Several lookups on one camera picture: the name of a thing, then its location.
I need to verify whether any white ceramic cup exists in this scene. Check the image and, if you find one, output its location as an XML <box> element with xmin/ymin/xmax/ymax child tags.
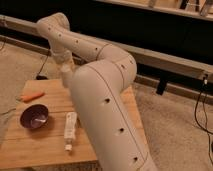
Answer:
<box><xmin>60</xmin><ymin>64</ymin><xmax>75</xmax><ymax>88</ymax></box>

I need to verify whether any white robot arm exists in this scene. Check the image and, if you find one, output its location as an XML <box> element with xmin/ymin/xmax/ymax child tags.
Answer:
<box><xmin>36</xmin><ymin>13</ymin><xmax>158</xmax><ymax>171</ymax></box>

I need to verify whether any orange carrot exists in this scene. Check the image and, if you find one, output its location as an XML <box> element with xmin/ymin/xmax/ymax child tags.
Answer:
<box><xmin>20</xmin><ymin>92</ymin><xmax>45</xmax><ymax>102</ymax></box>

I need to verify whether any white tube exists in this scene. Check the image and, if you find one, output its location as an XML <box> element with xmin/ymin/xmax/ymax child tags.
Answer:
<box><xmin>64</xmin><ymin>112</ymin><xmax>77</xmax><ymax>151</ymax></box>

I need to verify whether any purple bowl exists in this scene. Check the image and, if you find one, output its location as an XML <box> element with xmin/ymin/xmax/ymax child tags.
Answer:
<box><xmin>20</xmin><ymin>104</ymin><xmax>49</xmax><ymax>129</ymax></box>

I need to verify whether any wooden table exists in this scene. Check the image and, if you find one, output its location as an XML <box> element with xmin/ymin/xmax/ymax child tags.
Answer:
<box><xmin>0</xmin><ymin>78</ymin><xmax>148</xmax><ymax>170</ymax></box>

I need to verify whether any black cable left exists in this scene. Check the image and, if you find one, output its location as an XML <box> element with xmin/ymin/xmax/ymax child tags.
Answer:
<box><xmin>35</xmin><ymin>46</ymin><xmax>53</xmax><ymax>81</ymax></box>

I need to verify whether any black cable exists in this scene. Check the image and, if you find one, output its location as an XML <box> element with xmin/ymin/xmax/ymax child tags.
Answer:
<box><xmin>194</xmin><ymin>73</ymin><xmax>213</xmax><ymax>158</ymax></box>
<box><xmin>35</xmin><ymin>46</ymin><xmax>53</xmax><ymax>81</ymax></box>

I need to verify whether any long metal rail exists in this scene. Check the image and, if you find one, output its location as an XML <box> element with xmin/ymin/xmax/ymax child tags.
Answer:
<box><xmin>0</xmin><ymin>14</ymin><xmax>213</xmax><ymax>83</ymax></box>

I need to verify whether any black rail bracket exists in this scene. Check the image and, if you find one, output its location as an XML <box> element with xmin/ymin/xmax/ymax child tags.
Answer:
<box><xmin>156</xmin><ymin>78</ymin><xmax>168</xmax><ymax>95</ymax></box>

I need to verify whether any black cable right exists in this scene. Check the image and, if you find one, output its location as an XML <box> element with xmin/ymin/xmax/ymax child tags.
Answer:
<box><xmin>194</xmin><ymin>73</ymin><xmax>213</xmax><ymax>158</ymax></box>

